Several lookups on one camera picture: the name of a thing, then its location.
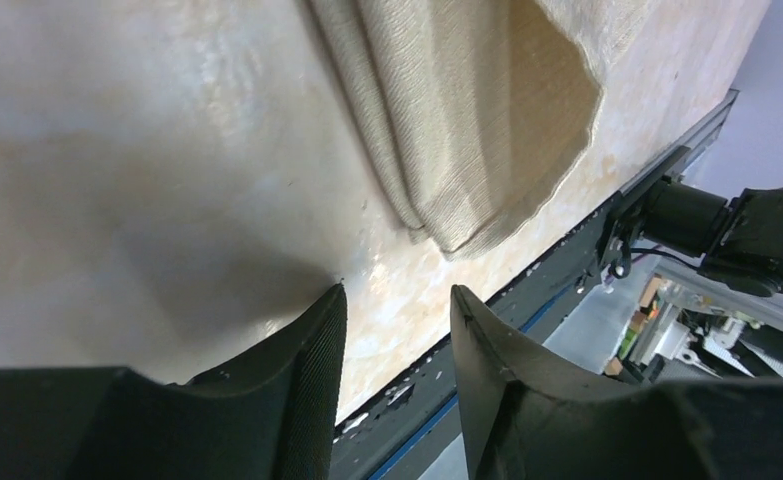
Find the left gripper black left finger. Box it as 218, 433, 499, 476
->
0, 284, 347, 479

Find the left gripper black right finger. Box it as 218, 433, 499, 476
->
450, 285, 783, 479

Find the beige cloth napkin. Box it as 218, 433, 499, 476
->
309, 1, 653, 260

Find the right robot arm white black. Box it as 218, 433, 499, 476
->
597, 177, 783, 298

